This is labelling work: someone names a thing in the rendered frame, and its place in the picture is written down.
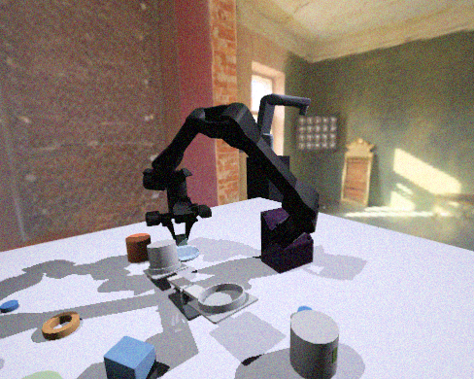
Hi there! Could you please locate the orange cylinder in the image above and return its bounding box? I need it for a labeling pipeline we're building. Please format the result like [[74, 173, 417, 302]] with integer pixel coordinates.
[[124, 233, 151, 263]]

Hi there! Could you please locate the tan ring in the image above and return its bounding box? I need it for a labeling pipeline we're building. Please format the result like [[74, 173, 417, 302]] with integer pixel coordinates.
[[41, 311, 80, 340]]

